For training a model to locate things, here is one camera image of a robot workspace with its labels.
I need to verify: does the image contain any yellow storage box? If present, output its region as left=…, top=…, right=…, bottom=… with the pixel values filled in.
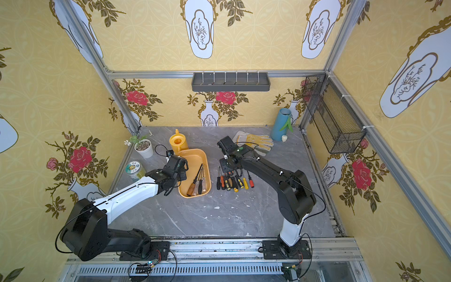
left=179, top=149, right=211, bottom=199

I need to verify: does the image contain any orange grip black shaft screwdriver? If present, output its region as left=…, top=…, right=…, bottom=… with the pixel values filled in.
left=187, top=164, right=203, bottom=197

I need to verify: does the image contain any orange handled screwdriver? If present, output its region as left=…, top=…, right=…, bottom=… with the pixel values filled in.
left=220, top=173, right=226, bottom=190

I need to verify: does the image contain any black ribbed handle screwdriver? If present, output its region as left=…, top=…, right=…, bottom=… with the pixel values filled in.
left=197, top=168, right=204, bottom=195

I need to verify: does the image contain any clear handle screwdriver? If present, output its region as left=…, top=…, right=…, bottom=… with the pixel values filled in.
left=202, top=170, right=207, bottom=195

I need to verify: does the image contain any red handled screwdriver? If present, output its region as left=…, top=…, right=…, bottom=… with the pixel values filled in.
left=247, top=171, right=254, bottom=188

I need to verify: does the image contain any black yellow cap screwdriver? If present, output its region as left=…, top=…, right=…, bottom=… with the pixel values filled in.
left=231, top=176, right=239, bottom=193

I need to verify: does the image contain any yellow handled screwdriver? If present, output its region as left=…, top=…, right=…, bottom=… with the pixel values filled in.
left=242, top=173, right=249, bottom=190

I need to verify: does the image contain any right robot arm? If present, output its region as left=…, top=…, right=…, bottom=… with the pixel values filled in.
left=217, top=136, right=327, bottom=248

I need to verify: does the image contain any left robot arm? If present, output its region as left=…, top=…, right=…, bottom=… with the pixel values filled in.
left=55, top=155, right=189, bottom=262

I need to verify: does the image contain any yellow watering can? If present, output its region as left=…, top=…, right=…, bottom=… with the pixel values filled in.
left=169, top=129, right=189, bottom=155

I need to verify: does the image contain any yellow white work glove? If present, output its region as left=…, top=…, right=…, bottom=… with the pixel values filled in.
left=232, top=131, right=274, bottom=156

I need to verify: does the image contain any white potted plant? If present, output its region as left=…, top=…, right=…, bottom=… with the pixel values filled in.
left=124, top=135, right=153, bottom=159

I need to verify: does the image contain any round tape tin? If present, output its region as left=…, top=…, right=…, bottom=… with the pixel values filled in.
left=125, top=161, right=146, bottom=180

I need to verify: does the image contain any teal vase with flower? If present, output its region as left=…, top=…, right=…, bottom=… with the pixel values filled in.
left=271, top=108, right=293, bottom=141

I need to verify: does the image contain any grey wall shelf rack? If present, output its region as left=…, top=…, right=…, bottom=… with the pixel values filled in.
left=191, top=71, right=271, bottom=92

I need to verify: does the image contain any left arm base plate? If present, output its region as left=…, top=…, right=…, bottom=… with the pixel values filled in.
left=119, top=241, right=170, bottom=262

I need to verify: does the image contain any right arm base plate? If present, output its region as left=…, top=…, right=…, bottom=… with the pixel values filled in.
left=258, top=240, right=312, bottom=260

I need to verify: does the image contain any black wire mesh basket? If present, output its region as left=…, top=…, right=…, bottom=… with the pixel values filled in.
left=303, top=74, right=366, bottom=154

